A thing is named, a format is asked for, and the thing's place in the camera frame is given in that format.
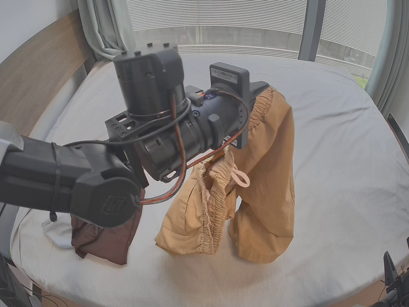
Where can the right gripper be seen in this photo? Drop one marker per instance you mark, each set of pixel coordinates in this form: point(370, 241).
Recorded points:
point(394, 297)

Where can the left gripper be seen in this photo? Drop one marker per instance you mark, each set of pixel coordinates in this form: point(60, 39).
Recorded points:
point(220, 113)

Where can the tan shorts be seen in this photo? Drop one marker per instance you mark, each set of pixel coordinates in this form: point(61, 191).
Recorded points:
point(271, 171)

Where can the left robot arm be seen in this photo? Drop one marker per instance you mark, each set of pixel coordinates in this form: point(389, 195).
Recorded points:
point(96, 177)

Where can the bed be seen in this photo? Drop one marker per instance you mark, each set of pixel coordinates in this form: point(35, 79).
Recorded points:
point(335, 171)

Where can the window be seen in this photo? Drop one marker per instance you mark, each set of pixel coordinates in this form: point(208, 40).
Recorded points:
point(223, 11)

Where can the grey-green curtain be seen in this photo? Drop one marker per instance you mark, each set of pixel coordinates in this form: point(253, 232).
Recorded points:
point(102, 18)
point(388, 59)

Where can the brown shorts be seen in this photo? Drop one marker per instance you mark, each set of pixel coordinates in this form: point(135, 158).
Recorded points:
point(102, 241)

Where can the white garment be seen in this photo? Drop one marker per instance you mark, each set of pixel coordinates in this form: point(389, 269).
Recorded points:
point(59, 235)

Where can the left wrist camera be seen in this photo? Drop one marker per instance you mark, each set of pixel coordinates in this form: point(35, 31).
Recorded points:
point(228, 75)

